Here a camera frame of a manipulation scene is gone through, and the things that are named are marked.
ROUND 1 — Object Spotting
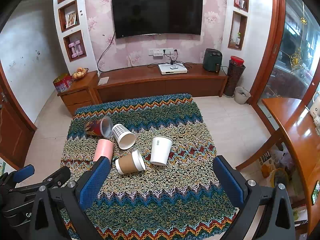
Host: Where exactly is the framed picture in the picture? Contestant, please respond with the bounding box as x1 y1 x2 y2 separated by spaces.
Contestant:
65 11 77 28

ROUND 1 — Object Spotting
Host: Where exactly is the red gift box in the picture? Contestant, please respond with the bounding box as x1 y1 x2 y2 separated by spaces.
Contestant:
53 74 73 93

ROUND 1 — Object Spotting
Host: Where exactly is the smartphone with lit screen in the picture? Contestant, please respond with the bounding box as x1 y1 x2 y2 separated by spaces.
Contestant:
311 180 320 205

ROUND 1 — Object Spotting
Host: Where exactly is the tall dark red-lidded canister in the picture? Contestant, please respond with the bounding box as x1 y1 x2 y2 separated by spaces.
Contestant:
223 56 246 97

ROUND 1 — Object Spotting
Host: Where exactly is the colourful knitted zigzag blanket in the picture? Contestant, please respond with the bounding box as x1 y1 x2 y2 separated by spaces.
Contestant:
60 94 238 240

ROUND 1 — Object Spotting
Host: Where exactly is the long wooden television cabinet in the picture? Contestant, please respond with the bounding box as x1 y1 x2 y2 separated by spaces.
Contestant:
93 63 228 103

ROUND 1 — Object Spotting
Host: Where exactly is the brown sleeved paper cup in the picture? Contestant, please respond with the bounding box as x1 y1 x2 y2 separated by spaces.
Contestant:
115 150 146 175

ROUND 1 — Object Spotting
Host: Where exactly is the black curved television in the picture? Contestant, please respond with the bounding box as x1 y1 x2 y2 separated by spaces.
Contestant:
111 0 203 40

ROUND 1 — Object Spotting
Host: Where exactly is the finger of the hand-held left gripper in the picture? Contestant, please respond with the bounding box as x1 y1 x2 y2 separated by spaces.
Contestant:
16 166 71 197
0 164 35 187

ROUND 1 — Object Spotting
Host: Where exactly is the hanging gold ornament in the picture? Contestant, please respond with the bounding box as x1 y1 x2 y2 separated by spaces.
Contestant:
287 2 308 75

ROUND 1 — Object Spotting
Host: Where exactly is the white wall socket strip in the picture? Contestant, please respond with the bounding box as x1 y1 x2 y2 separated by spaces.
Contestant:
148 47 174 57

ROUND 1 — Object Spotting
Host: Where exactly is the pink paper cup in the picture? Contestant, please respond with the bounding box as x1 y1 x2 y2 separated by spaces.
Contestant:
92 139 115 163

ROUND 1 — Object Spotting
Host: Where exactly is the wood-framed glass door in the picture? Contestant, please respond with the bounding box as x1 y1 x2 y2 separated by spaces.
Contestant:
250 0 320 130

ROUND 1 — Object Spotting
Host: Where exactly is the red patterned plastic cup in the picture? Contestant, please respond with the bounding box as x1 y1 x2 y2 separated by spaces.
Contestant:
84 116 113 139

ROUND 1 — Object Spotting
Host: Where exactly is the brown wooden door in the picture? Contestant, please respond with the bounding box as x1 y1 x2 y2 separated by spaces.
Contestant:
0 65 37 170

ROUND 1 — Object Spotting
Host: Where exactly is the checked paper cup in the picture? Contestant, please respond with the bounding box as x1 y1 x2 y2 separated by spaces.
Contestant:
112 124 137 150

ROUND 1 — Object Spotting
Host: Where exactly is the basket of fruit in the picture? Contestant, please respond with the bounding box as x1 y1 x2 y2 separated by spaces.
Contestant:
72 67 89 81

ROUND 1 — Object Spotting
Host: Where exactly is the glossy wooden table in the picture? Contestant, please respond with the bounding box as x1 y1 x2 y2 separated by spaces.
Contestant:
235 97 320 235

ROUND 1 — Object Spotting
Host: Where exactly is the white waste bin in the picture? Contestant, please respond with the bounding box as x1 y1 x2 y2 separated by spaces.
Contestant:
234 86 251 105

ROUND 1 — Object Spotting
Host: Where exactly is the dark green air fryer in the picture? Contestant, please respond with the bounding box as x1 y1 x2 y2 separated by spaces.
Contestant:
202 48 222 72

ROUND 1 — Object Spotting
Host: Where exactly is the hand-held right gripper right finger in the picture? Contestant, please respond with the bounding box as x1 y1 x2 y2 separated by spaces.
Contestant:
212 155 297 240

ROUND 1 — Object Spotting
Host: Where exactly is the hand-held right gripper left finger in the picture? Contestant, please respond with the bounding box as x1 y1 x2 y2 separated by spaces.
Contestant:
29 156 112 240

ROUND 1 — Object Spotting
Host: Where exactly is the wooden drawer cabinet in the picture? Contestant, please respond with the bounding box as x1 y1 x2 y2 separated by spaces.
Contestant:
57 70 99 117

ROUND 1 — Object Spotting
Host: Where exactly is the black television cable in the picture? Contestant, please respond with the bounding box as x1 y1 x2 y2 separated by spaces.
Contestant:
97 31 116 72

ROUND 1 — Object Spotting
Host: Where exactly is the pile of plastic bags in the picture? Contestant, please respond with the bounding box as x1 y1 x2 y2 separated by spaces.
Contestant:
260 147 295 188

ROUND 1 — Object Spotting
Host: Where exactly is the white paper cup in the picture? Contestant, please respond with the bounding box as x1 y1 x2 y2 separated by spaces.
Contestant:
150 136 173 166

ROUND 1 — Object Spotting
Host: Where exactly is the white set-top box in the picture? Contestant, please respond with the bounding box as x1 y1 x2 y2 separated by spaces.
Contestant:
158 64 188 75

